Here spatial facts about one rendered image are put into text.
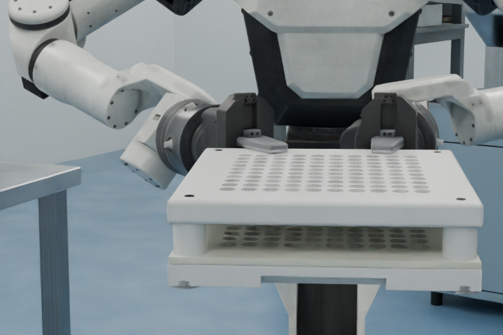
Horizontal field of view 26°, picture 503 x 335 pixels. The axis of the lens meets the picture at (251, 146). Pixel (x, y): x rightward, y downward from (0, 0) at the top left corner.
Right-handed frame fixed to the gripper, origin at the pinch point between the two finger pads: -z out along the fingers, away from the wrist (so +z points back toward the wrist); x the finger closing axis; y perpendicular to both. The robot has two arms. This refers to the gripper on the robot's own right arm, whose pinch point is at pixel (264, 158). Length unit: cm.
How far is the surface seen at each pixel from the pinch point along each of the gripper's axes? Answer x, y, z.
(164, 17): 4, -256, 628
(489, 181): 50, -198, 201
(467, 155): 41, -193, 208
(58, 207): 24, -10, 99
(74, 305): 100, -73, 283
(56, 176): 17, -8, 96
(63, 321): 46, -11, 100
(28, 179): 17, -2, 93
